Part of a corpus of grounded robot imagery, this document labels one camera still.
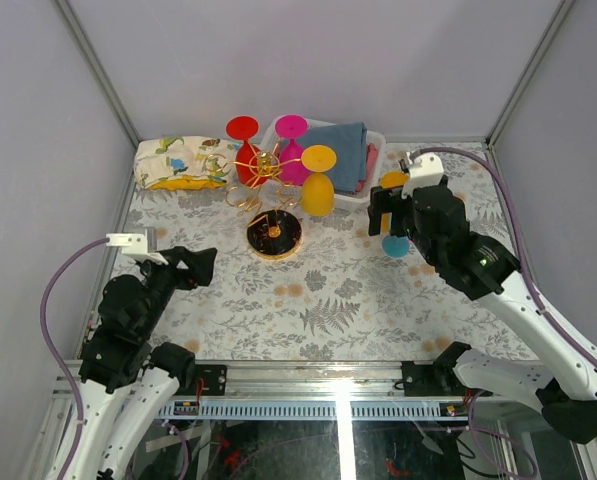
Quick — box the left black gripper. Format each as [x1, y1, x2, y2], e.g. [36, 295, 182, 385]
[142, 246, 219, 338]

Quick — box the yellow plastic goblet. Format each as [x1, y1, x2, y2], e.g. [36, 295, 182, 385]
[300, 145, 337, 217]
[380, 171, 409, 234]

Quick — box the gold wine glass rack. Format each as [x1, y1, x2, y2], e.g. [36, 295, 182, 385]
[212, 147, 303, 261]

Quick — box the magenta plastic goblet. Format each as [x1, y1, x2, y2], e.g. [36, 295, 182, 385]
[275, 115, 309, 186]

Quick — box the red plastic wine glass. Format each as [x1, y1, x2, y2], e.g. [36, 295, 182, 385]
[226, 116, 266, 188]

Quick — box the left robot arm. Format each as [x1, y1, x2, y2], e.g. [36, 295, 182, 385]
[47, 246, 218, 479]

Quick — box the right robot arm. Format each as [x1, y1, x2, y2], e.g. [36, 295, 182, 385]
[368, 184, 597, 444]

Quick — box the blue plastic goblet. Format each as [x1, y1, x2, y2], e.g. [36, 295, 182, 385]
[381, 235, 410, 259]

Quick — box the blue folded cloth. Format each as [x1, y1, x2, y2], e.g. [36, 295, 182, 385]
[298, 122, 367, 193]

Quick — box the dinosaur print cloth bag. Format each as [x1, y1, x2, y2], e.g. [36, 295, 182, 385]
[133, 136, 239, 191]

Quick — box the white plastic basket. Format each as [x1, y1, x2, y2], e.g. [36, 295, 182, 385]
[260, 115, 387, 205]

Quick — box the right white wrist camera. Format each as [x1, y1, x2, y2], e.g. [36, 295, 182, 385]
[399, 153, 445, 199]

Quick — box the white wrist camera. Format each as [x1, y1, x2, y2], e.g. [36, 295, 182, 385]
[106, 227, 168, 265]
[399, 153, 445, 199]

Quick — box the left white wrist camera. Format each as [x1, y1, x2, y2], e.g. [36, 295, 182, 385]
[106, 227, 168, 265]

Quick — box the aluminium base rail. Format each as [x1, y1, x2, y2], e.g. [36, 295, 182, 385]
[52, 358, 479, 421]

